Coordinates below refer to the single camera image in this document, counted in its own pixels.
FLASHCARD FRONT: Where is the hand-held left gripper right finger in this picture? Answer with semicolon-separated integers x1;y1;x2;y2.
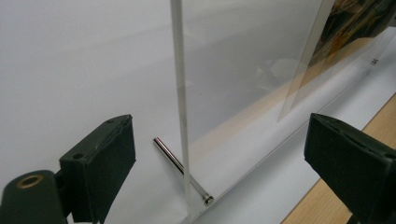
304;112;396;224

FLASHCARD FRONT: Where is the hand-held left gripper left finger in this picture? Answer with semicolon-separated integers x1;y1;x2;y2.
58;114;137;224

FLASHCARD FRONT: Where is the clear acrylic photo frame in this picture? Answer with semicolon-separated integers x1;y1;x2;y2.
152;0;396;224

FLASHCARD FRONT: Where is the wooden table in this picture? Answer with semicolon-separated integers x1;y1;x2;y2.
279;92;396;224

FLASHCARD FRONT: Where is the white table board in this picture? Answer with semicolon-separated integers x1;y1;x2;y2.
0;0;396;224

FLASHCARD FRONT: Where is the landscape photo print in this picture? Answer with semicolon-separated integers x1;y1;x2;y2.
276;0;396;123

